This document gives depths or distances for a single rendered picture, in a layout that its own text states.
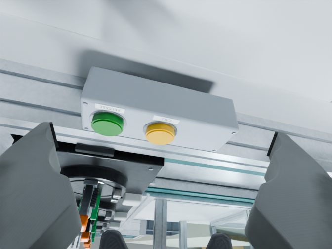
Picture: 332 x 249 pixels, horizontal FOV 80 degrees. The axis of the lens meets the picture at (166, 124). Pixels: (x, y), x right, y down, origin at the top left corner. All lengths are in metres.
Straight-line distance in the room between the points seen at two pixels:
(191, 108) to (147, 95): 0.06
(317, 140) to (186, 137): 0.34
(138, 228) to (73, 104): 1.39
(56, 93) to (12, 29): 0.09
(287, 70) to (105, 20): 0.28
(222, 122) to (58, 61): 0.26
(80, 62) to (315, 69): 0.36
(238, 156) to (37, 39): 0.35
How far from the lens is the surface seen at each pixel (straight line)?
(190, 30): 0.29
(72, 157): 0.37
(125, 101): 0.25
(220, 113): 0.29
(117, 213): 0.78
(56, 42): 0.34
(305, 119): 0.50
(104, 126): 0.26
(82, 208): 0.38
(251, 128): 0.42
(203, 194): 0.62
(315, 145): 0.52
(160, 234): 0.61
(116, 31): 0.30
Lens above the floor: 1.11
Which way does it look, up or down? 34 degrees down
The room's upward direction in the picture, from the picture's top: 178 degrees counter-clockwise
